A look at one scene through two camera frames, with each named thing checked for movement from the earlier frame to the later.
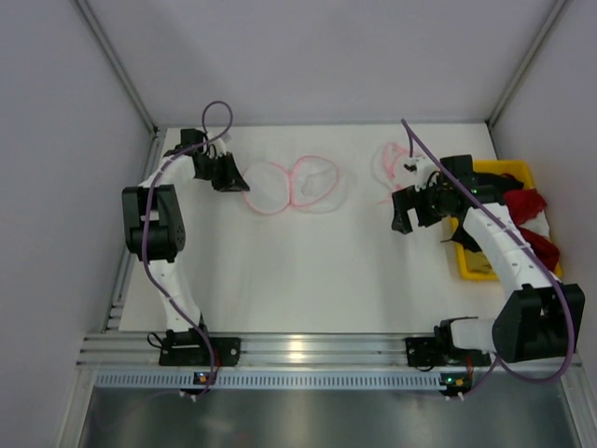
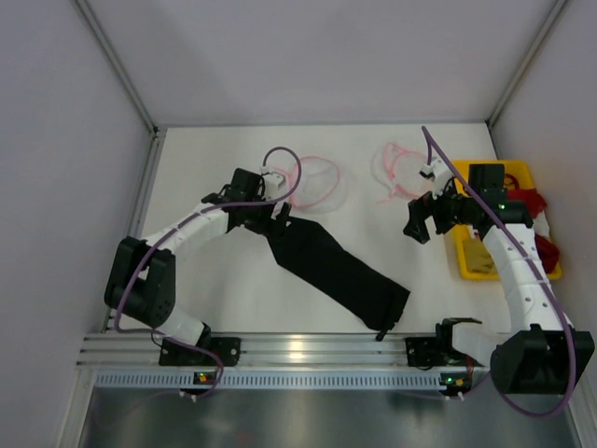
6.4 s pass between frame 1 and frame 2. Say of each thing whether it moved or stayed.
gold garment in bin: stayed
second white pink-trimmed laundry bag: stayed
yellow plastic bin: stayed
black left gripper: moved
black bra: moved
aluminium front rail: stayed
